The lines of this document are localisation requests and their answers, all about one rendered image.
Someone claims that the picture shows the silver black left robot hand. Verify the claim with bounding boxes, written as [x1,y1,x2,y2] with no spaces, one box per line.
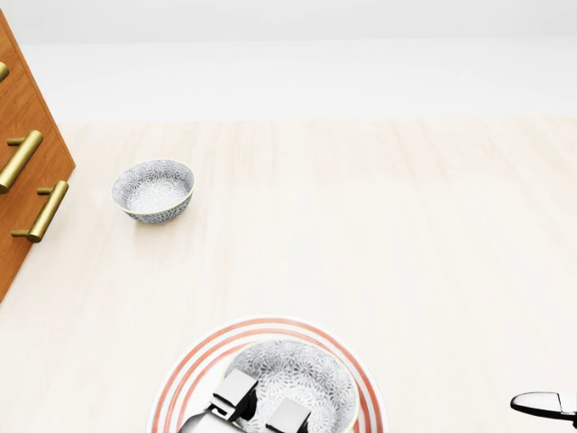
[178,368,313,433]

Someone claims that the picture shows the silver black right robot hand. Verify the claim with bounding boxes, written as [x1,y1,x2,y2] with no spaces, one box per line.
[509,391,577,428]

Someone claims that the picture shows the grey floral patterned bowl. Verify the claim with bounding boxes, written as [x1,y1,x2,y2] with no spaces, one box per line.
[110,158,197,225]
[219,337,362,433]

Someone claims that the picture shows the white plate with red rings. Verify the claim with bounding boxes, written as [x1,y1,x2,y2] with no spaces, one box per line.
[147,317,389,433]

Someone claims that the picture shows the wooden cabinet drawer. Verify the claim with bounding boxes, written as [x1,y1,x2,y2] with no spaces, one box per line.
[0,17,35,136]
[0,89,60,213]
[0,134,76,303]

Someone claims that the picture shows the wooden cabinet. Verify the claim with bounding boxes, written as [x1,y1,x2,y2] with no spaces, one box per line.
[0,9,77,304]

